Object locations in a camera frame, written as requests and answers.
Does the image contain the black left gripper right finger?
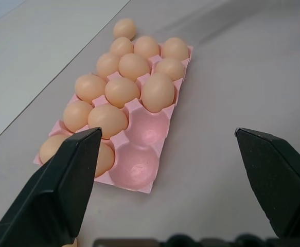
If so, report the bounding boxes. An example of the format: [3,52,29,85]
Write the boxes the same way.
[234,127,300,239]

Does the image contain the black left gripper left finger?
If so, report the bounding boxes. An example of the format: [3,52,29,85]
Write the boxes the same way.
[0,127,103,247]

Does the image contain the beige egg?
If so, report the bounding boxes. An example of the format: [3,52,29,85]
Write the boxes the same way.
[113,17,137,40]
[161,37,189,61]
[75,74,107,105]
[39,134,72,165]
[62,100,94,134]
[104,77,141,109]
[133,36,161,59]
[87,104,129,139]
[94,141,115,179]
[96,52,121,80]
[110,37,134,58]
[154,58,186,82]
[118,52,151,80]
[142,72,175,113]

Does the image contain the pink egg tray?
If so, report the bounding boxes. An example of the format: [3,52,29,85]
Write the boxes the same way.
[33,43,194,195]

